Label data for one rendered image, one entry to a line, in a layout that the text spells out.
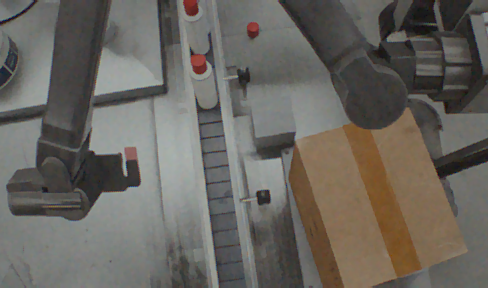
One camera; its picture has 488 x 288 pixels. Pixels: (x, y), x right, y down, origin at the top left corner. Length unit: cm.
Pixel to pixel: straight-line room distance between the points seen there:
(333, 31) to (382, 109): 11
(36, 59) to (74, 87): 81
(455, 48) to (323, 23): 16
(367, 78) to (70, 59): 34
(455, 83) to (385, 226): 37
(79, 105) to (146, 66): 68
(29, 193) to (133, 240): 51
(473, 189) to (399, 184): 134
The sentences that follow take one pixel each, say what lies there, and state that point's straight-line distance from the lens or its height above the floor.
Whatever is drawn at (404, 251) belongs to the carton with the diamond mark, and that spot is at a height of 112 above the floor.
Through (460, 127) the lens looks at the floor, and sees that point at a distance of 229.
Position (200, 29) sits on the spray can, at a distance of 114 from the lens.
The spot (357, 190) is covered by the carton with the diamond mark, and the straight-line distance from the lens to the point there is 86.
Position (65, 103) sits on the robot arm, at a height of 145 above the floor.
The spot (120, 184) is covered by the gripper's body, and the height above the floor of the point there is 123.
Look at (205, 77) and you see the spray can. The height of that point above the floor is 104.
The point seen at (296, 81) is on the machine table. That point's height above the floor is 83.
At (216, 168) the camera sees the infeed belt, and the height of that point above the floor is 88.
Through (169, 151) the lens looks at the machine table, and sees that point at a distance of 120.
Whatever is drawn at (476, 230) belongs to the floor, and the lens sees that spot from 218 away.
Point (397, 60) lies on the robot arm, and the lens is 55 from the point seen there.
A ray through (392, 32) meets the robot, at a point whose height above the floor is 117.
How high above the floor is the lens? 194
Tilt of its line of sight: 71 degrees down
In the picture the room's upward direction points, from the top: 6 degrees counter-clockwise
